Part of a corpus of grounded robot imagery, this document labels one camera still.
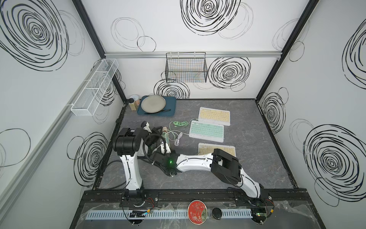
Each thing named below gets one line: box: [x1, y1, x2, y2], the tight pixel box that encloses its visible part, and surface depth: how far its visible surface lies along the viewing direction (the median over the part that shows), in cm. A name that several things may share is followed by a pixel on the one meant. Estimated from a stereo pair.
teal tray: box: [137, 95, 177, 117], surface depth 117 cm
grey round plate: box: [141, 94, 167, 114], surface depth 119 cm
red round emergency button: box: [187, 199, 208, 225], surface depth 68 cm
